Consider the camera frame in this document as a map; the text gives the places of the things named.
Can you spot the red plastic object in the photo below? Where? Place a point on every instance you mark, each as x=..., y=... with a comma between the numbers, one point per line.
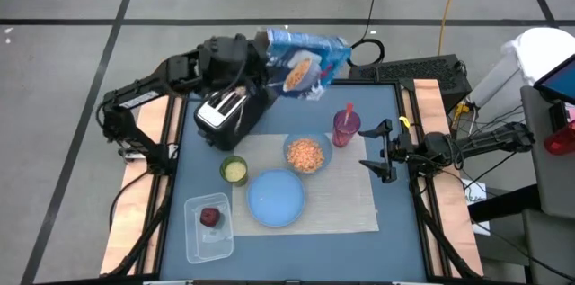
x=561, y=143

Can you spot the wooden side board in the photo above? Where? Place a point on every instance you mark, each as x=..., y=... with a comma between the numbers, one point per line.
x=126, y=213
x=453, y=222

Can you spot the blue plate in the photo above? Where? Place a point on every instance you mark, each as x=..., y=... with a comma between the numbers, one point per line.
x=276, y=197

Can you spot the tablet screen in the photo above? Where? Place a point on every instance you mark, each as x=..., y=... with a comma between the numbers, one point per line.
x=561, y=80

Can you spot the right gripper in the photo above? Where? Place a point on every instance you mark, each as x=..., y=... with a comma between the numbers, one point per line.
x=402, y=150

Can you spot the black toaster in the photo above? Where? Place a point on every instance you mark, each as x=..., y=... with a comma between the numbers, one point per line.
x=233, y=127

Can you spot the green glass tumbler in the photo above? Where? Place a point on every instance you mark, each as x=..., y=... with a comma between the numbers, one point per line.
x=234, y=171

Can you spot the red apple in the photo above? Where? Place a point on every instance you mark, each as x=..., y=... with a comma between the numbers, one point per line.
x=209, y=216

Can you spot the beige woven placemat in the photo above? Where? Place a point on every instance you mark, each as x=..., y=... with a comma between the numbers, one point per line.
x=341, y=199

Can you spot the blue bowl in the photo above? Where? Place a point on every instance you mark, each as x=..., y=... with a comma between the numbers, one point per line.
x=325, y=145

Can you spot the black computer case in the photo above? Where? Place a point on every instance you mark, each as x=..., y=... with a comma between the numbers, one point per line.
x=418, y=69

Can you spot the pink faceted plastic tumbler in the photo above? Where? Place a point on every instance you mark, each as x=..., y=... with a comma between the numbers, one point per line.
x=345, y=134

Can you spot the clear plastic container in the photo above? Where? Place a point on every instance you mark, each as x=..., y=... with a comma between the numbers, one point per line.
x=211, y=249

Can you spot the heap of cereal flakes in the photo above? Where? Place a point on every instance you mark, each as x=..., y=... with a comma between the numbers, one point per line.
x=305, y=154

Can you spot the white paper sheet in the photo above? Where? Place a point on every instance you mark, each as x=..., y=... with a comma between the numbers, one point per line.
x=476, y=195

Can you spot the white plastic bag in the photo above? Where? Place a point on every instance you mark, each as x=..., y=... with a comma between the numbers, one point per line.
x=539, y=47

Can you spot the blue frosted flakes cereal box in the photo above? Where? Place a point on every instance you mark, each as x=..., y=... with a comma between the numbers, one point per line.
x=287, y=49

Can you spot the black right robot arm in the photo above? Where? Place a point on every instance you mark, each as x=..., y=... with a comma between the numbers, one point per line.
x=494, y=141

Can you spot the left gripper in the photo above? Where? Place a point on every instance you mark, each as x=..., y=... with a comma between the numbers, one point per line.
x=257, y=60

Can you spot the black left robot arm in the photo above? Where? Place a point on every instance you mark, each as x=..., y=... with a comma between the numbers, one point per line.
x=179, y=69

